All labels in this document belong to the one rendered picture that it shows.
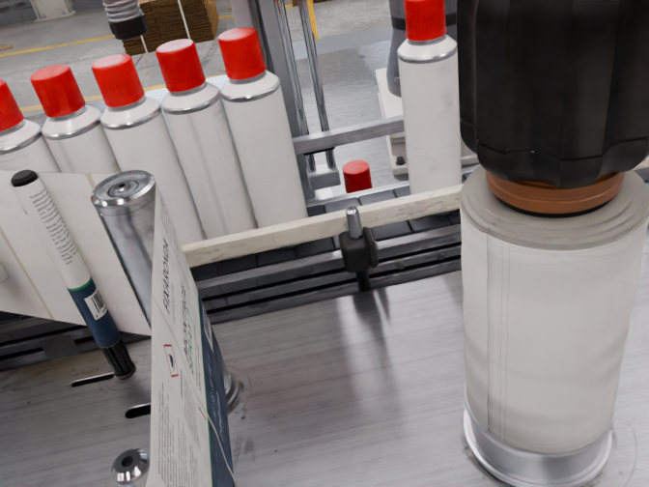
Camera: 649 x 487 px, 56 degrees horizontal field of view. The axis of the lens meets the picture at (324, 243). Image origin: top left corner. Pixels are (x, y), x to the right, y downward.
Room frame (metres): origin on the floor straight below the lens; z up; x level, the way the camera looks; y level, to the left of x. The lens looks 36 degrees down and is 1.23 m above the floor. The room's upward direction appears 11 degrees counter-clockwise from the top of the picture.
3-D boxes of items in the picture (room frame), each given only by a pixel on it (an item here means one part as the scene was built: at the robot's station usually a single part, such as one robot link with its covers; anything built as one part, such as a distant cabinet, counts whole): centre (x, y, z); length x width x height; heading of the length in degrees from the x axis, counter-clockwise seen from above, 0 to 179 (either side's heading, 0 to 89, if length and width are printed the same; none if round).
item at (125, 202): (0.32, 0.11, 0.97); 0.05 x 0.05 x 0.19
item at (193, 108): (0.51, 0.09, 0.98); 0.05 x 0.05 x 0.20
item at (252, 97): (0.51, 0.04, 0.98); 0.05 x 0.05 x 0.20
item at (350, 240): (0.42, -0.03, 0.89); 0.03 x 0.03 x 0.12; 2
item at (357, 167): (0.65, -0.06, 0.85); 0.03 x 0.03 x 0.03
